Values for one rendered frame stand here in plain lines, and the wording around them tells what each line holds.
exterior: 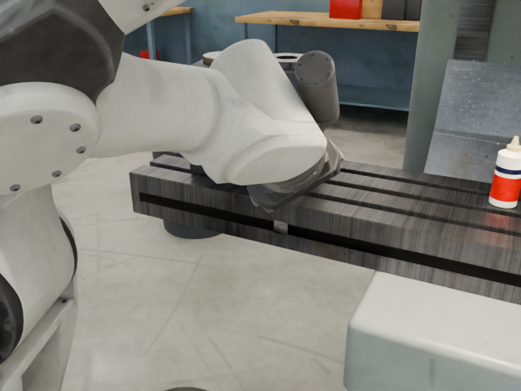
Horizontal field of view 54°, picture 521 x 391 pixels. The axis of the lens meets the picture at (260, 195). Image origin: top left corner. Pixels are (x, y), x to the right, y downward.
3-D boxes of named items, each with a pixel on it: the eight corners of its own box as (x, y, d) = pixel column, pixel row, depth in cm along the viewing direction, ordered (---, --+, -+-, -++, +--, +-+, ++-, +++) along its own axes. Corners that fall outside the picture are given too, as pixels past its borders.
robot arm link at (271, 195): (269, 230, 65) (250, 209, 54) (235, 167, 68) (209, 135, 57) (357, 179, 65) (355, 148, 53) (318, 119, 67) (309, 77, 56)
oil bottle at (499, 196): (515, 211, 78) (531, 141, 73) (487, 205, 80) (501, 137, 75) (516, 201, 81) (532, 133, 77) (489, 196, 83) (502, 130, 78)
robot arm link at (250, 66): (265, 199, 54) (240, 167, 43) (220, 119, 57) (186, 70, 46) (360, 145, 53) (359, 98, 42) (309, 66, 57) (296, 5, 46)
